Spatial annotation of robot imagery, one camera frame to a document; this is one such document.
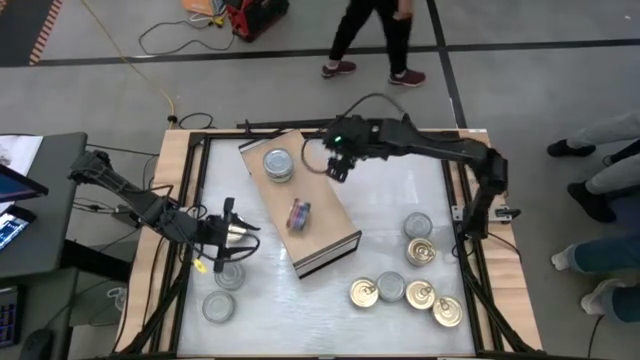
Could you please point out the red black equipment case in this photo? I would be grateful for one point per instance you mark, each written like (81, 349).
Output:
(257, 20)

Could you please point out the black mat orange striped edge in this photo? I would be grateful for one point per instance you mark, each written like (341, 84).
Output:
(20, 30)

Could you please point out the small clear plastic object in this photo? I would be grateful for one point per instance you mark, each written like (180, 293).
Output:
(119, 299)

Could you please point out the orange folder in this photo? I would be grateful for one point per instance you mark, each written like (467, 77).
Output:
(197, 6)

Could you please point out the grey desk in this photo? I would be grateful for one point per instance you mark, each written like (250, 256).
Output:
(55, 225)

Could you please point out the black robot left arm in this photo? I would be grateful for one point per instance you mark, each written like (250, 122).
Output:
(135, 200)

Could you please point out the dark monitor screen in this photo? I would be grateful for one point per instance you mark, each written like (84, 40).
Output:
(15, 185)

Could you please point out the smartphone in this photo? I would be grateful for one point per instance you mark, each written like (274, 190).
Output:
(12, 227)

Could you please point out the black computer mouse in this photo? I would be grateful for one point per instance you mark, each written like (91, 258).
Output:
(36, 346)

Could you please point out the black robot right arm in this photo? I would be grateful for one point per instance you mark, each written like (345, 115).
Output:
(440, 145)

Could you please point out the silver mounting plate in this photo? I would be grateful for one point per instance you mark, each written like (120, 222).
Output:
(457, 212)

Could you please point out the black flat bar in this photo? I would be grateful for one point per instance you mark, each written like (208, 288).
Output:
(280, 123)

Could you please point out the black aluminium table frame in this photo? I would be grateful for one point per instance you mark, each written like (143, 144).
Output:
(220, 135)

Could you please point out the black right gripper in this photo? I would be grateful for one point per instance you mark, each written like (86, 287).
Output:
(345, 150)

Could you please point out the white paper sheet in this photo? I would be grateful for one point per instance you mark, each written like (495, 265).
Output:
(22, 150)

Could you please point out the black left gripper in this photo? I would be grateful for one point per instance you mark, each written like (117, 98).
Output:
(212, 232)

